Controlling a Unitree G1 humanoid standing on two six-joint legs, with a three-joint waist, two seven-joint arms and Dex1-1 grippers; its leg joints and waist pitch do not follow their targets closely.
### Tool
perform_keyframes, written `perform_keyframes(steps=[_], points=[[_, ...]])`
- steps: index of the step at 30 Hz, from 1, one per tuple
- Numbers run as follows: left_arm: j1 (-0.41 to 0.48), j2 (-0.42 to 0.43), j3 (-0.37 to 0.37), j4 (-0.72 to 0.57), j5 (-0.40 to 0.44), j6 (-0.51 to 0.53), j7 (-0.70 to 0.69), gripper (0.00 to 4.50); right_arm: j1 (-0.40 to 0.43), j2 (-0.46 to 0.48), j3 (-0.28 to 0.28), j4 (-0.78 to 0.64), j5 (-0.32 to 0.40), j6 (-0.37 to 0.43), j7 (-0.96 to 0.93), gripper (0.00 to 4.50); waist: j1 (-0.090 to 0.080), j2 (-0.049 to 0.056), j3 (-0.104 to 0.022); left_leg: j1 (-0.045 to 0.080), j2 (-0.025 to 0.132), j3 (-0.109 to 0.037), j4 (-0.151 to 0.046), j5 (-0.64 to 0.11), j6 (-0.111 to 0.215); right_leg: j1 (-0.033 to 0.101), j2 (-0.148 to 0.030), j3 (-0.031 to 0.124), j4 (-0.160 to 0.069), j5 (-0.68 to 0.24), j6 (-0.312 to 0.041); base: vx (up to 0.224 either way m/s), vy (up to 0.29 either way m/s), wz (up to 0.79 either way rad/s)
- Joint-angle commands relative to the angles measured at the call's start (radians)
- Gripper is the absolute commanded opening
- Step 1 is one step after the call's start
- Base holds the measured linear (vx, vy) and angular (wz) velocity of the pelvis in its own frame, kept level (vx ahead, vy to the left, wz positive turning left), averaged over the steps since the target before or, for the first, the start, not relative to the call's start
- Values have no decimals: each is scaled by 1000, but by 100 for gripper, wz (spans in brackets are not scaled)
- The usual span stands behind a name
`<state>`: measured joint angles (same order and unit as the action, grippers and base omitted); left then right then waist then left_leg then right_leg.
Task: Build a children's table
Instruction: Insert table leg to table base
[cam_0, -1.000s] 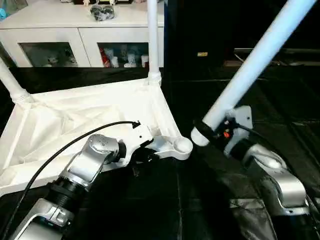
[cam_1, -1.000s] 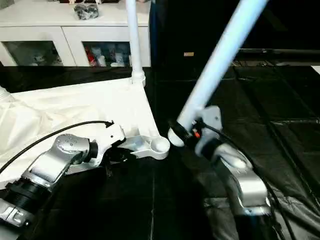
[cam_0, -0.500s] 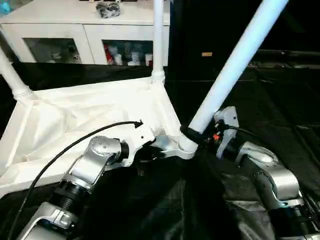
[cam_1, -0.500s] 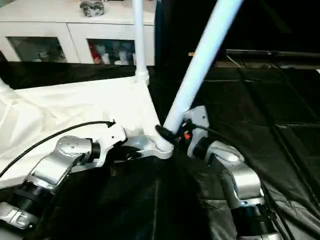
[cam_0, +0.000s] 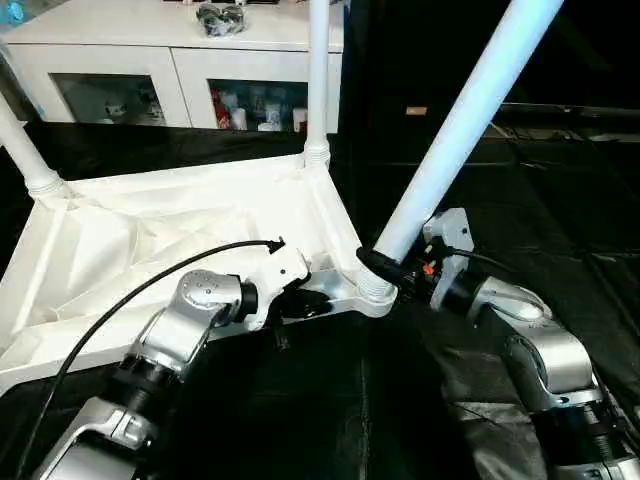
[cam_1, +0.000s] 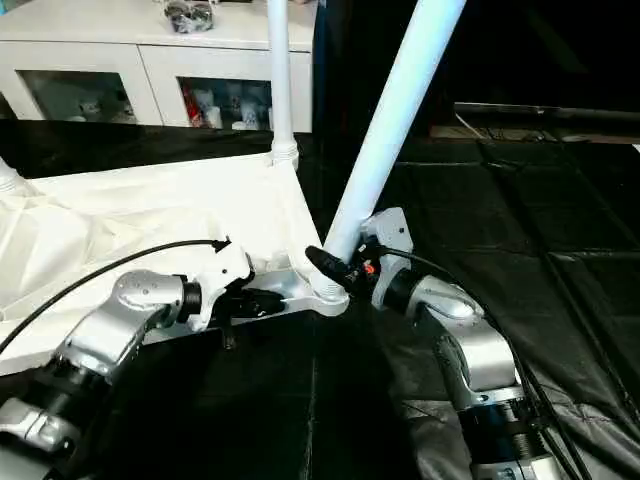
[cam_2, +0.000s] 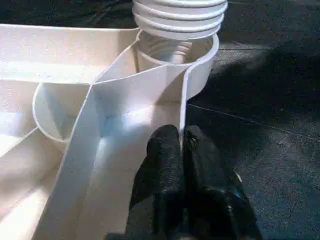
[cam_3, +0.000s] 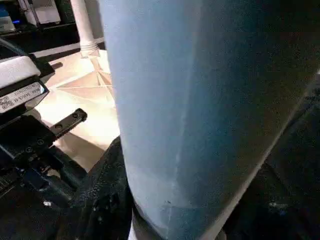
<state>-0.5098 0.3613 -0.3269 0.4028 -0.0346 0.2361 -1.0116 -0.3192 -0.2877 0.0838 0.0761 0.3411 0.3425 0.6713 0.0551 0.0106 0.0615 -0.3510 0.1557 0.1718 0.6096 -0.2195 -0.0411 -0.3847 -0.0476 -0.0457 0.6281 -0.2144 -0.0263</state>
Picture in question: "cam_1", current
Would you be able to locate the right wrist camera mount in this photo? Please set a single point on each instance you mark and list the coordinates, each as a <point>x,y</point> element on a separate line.
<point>388,230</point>

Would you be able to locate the small red bottle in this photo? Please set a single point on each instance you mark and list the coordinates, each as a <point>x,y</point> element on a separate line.
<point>188,105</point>

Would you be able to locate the long black bar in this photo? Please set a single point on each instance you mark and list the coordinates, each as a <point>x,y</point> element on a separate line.
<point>550,110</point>

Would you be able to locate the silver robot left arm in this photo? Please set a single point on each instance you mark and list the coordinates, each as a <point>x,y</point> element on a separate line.
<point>110,320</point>

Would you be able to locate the black work mat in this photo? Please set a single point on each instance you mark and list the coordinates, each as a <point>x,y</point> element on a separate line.
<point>520,250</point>

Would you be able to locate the white glass-door cabinet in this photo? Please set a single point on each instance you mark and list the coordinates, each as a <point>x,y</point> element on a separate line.
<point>120,50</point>

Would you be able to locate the white compartment tray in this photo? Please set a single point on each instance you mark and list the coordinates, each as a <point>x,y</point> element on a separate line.
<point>120,220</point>

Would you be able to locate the silver crumpled object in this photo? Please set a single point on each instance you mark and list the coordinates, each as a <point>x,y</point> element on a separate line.
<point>190,14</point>

